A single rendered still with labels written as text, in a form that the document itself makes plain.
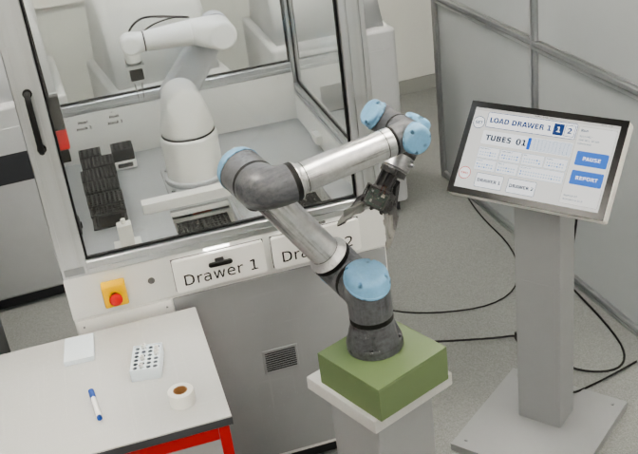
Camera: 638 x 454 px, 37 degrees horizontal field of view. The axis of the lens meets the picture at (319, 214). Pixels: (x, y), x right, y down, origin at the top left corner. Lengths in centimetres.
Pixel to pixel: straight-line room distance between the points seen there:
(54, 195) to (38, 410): 61
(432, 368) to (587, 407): 123
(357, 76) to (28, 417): 135
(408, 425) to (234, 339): 77
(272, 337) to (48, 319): 175
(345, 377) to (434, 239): 237
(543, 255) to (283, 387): 98
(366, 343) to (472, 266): 212
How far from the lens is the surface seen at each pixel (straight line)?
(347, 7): 284
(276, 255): 303
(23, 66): 273
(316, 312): 319
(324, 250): 249
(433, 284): 445
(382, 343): 250
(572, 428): 357
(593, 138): 299
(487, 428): 357
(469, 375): 387
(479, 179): 307
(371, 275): 244
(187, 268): 299
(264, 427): 340
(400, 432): 264
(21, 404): 283
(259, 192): 222
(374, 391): 243
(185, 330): 295
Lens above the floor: 233
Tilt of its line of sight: 27 degrees down
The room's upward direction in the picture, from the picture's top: 7 degrees counter-clockwise
